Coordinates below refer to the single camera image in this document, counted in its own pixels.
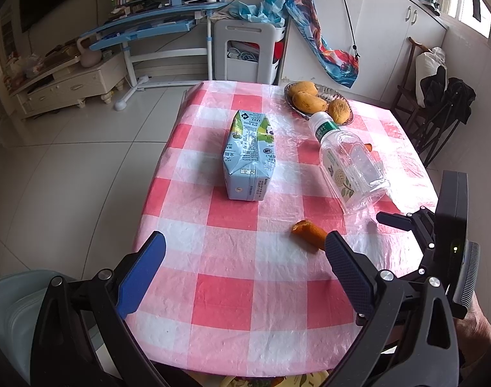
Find person's right hand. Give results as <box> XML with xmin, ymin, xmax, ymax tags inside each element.
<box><xmin>457</xmin><ymin>290</ymin><xmax>491</xmax><ymax>369</ymax></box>

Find white plastic stool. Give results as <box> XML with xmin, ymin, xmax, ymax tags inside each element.
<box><xmin>212</xmin><ymin>20</ymin><xmax>287</xmax><ymax>85</ymax></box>

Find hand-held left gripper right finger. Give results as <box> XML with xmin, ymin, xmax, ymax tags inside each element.
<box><xmin>324</xmin><ymin>231</ymin><xmax>461</xmax><ymax>387</ymax></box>

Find dark wooden rack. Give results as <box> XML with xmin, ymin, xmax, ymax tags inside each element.
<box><xmin>390</xmin><ymin>36</ymin><xmax>432</xmax><ymax>130</ymax></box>

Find short orange carrot piece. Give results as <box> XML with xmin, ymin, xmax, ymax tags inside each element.
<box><xmin>291</xmin><ymin>219</ymin><xmax>330</xmax><ymax>254</ymax></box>

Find beige kettlebell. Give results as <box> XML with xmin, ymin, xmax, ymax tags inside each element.
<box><xmin>76</xmin><ymin>36</ymin><xmax>101</xmax><ymax>68</ymax></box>

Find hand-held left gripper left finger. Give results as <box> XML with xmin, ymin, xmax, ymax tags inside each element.
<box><xmin>30</xmin><ymin>231</ymin><xmax>177</xmax><ymax>387</ymax></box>

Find cream television cabinet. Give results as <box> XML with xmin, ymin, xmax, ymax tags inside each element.
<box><xmin>9</xmin><ymin>52</ymin><xmax>127</xmax><ymax>120</ymax></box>

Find blue green milk carton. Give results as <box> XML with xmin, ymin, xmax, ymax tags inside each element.
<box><xmin>221</xmin><ymin>109</ymin><xmax>279</xmax><ymax>202</ymax></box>

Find crumpled blue cloth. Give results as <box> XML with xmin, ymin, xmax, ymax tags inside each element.
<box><xmin>228</xmin><ymin>0</ymin><xmax>287</xmax><ymax>25</ymax></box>

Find blue study desk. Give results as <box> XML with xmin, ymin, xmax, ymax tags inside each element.
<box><xmin>78</xmin><ymin>0</ymin><xmax>231</xmax><ymax>112</ymax></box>

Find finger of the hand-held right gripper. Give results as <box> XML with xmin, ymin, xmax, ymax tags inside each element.
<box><xmin>376</xmin><ymin>205</ymin><xmax>436</xmax><ymax>251</ymax></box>

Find red white checked tablecloth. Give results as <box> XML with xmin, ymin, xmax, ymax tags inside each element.
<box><xmin>124</xmin><ymin>80</ymin><xmax>439</xmax><ymax>376</ymax></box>

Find yellow mango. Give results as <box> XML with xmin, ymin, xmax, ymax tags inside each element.
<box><xmin>292</xmin><ymin>91</ymin><xmax>328</xmax><ymax>114</ymax></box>
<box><xmin>289</xmin><ymin>81</ymin><xmax>318</xmax><ymax>96</ymax></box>
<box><xmin>328</xmin><ymin>99</ymin><xmax>350</xmax><ymax>125</ymax></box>

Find colourful printed bag with strap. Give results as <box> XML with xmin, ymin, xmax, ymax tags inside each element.
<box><xmin>285</xmin><ymin>0</ymin><xmax>360</xmax><ymax>88</ymax></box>

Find white sack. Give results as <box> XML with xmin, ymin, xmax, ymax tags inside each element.
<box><xmin>415</xmin><ymin>46</ymin><xmax>448</xmax><ymax>106</ymax></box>

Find white cabinet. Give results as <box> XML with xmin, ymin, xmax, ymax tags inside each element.
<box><xmin>279</xmin><ymin>0</ymin><xmax>450</xmax><ymax>104</ymax></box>

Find black folding chair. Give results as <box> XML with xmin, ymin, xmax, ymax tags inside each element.
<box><xmin>406</xmin><ymin>66</ymin><xmax>477</xmax><ymax>166</ymax></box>

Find plate of yellow mangoes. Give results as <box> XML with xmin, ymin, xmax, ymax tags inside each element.
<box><xmin>284</xmin><ymin>81</ymin><xmax>354</xmax><ymax>126</ymax></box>

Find pale green chair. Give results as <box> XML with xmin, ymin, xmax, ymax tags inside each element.
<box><xmin>0</xmin><ymin>272</ymin><xmax>77</xmax><ymax>387</ymax></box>

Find clear plastic bottle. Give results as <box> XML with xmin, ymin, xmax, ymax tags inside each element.
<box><xmin>308</xmin><ymin>110</ymin><xmax>391</xmax><ymax>214</ymax></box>

